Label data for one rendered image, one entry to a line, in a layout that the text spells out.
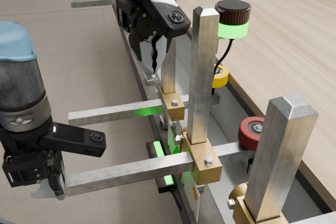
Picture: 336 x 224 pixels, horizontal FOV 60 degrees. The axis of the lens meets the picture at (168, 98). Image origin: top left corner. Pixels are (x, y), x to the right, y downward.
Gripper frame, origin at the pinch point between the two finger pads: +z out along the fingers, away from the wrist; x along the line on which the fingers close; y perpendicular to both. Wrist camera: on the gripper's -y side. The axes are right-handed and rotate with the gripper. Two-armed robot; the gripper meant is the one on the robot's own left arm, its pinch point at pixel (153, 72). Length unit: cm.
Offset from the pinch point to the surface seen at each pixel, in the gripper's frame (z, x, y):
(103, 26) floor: 103, -96, 266
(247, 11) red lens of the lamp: -14.5, -10.2, -13.1
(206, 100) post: 3.2, -5.6, -10.5
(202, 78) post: -2.1, -4.4, -10.0
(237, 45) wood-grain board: 11.8, -42.1, 15.3
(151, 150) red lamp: 31.6, -3.3, 7.8
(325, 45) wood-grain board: 12, -66, -1
